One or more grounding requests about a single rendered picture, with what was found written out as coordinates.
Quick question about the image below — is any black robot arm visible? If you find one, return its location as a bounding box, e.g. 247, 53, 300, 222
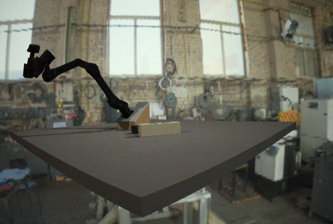
32, 49, 134, 118

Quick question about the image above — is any black two-prong plug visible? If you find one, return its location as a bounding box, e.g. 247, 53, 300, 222
131, 125, 138, 134

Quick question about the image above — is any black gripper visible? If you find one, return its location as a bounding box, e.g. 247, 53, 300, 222
23, 44, 41, 78

